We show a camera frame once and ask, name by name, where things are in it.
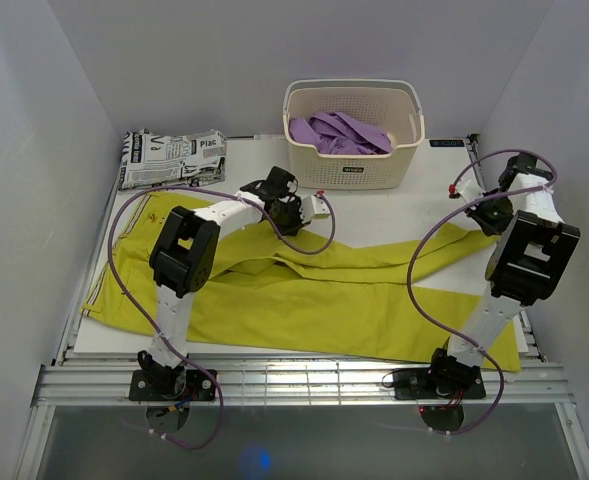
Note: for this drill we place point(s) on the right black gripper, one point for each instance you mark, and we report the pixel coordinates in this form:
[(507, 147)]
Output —
[(490, 228)]

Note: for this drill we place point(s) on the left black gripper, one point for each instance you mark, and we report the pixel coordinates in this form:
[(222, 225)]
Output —
[(297, 225)]

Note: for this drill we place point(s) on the yellow-green trousers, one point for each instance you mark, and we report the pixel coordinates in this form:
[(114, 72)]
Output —
[(308, 296)]

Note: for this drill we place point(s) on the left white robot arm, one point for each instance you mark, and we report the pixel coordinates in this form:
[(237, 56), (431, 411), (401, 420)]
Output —
[(182, 260)]

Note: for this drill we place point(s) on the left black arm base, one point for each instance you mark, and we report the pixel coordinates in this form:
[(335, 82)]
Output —
[(168, 398)]

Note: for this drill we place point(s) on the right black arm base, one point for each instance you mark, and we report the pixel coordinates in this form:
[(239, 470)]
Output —
[(440, 408)]

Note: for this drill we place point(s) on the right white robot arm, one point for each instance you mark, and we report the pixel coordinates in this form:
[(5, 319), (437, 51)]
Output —
[(533, 249)]

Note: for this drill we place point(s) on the folded newspaper print trousers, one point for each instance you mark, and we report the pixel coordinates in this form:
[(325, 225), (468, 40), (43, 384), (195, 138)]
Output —
[(149, 160)]

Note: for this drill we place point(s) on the purple garment in basket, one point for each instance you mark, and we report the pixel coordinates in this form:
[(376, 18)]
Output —
[(336, 133)]

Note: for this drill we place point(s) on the cream perforated laundry basket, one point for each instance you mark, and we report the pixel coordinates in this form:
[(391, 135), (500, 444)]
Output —
[(392, 106)]

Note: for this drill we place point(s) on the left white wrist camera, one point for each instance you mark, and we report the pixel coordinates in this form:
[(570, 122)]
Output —
[(313, 207)]

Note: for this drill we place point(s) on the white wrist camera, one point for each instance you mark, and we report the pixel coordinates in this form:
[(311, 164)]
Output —
[(466, 190), (313, 207)]

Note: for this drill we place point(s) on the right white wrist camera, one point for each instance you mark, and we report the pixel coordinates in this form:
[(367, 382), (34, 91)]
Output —
[(466, 190)]

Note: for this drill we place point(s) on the aluminium rail frame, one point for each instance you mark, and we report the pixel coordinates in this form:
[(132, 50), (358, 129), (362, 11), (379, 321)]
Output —
[(95, 362)]

